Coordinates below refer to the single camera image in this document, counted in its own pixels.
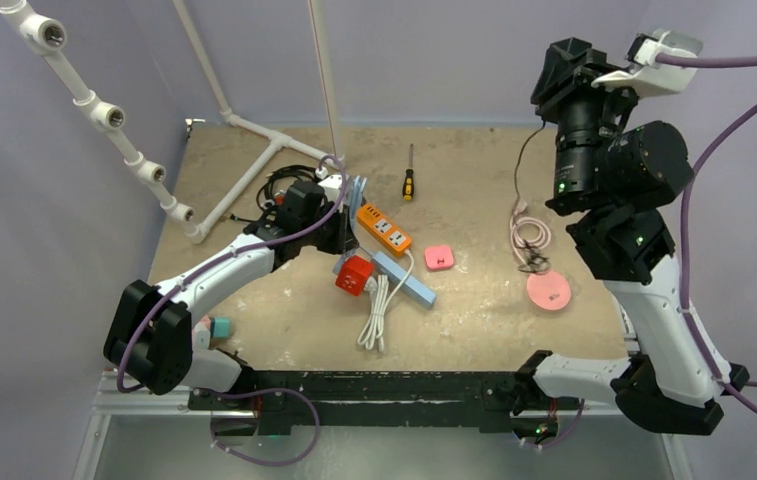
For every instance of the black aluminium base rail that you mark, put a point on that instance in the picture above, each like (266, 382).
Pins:
(276, 401)

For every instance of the pink square small box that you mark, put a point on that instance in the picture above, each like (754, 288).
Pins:
(439, 257)

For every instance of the red cube socket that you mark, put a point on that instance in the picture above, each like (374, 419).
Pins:
(354, 274)

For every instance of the white PVC pipe frame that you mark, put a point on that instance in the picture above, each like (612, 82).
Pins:
(102, 75)

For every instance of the yellow black screwdriver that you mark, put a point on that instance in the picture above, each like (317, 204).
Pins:
(408, 188)

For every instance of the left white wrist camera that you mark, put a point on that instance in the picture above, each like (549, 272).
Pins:
(332, 187)

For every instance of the orange power strip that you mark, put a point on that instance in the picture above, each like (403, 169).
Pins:
(383, 230)

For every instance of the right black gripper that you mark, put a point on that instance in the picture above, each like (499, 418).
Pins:
(570, 92)

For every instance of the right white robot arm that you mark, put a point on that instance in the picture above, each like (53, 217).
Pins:
(617, 179)

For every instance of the pink round disc charger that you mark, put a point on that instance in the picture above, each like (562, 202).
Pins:
(549, 291)

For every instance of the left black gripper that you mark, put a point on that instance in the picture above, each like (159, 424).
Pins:
(343, 238)

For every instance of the teal small block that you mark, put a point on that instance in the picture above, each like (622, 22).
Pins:
(220, 328)

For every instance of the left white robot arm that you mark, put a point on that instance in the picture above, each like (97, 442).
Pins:
(150, 337)

